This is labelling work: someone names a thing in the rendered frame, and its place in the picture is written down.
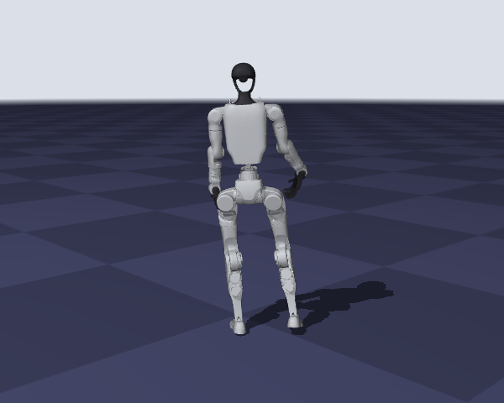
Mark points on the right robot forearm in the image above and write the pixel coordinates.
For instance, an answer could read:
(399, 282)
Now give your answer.
(293, 158)

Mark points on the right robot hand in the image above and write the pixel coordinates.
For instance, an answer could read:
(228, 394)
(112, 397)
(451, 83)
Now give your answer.
(297, 181)

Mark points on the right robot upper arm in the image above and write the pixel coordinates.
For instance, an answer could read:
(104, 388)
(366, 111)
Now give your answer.
(274, 113)

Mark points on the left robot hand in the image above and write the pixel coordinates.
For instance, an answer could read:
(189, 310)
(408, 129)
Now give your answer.
(216, 191)

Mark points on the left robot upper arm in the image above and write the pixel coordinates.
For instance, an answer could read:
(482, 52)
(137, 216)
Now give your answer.
(215, 130)

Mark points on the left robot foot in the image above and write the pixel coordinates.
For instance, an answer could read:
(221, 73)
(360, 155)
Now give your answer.
(238, 327)

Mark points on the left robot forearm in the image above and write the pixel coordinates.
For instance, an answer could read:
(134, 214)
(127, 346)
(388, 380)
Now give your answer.
(214, 171)

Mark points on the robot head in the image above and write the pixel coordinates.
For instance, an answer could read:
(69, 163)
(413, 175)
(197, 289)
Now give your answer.
(243, 71)

